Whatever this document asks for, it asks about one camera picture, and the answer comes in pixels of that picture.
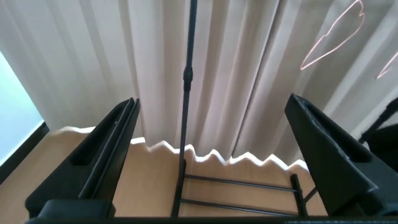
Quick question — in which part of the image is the black clothes rack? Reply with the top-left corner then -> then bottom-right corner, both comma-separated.
170,0 -> 398,219

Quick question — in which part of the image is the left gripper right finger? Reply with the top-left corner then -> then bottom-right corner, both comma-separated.
284,93 -> 398,218

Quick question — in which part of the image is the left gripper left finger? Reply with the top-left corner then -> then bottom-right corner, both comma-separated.
24,97 -> 142,219

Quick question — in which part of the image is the pink clothes hanger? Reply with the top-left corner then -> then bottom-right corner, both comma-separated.
376,50 -> 398,80
299,0 -> 366,72

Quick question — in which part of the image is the beige curtain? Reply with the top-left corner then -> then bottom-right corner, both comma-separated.
0,0 -> 398,166

